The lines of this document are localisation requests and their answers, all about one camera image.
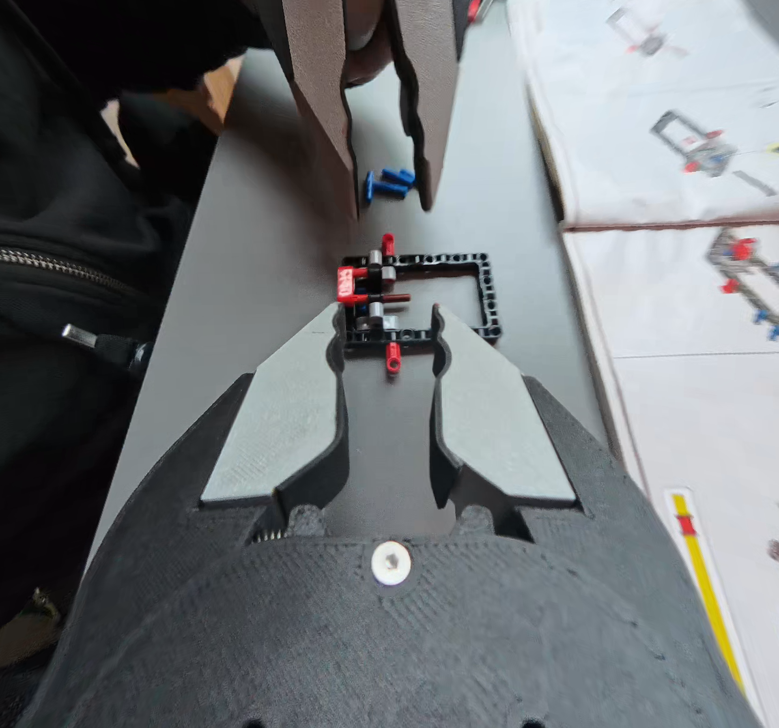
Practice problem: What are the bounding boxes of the person's left hand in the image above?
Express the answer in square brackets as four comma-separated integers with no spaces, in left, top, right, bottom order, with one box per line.
[331,0,400,88]

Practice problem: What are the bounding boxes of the black zip jacket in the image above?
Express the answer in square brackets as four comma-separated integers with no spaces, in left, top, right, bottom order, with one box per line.
[0,0,275,638]

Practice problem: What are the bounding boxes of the white lego instruction booklet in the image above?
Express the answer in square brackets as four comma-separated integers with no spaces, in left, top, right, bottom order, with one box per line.
[506,0,779,728]

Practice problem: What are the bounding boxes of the black lego frame assembly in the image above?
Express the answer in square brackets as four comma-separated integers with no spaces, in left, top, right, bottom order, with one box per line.
[336,233,505,374]

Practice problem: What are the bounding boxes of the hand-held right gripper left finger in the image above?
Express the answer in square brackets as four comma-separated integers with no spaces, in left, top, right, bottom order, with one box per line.
[198,302,350,508]

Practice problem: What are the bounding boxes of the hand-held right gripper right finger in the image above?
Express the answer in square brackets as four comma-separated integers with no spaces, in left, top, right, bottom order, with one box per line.
[431,304,577,508]

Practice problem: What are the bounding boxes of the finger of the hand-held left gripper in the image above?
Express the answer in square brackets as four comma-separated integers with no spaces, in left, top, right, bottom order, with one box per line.
[386,0,460,213]
[275,0,361,221]

